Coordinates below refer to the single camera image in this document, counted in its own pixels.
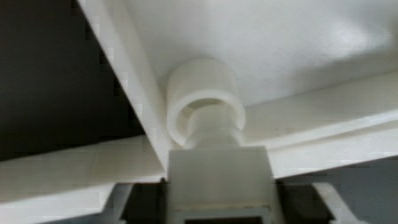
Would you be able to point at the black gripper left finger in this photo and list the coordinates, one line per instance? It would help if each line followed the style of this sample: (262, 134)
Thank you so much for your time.
(136, 204)

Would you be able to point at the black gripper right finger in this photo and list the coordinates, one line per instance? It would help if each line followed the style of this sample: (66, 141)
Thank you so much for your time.
(313, 204)

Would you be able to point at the white table leg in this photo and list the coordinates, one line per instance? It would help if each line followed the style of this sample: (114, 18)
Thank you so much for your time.
(223, 191)

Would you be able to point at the white square table top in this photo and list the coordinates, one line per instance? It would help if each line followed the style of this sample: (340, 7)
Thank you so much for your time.
(312, 51)

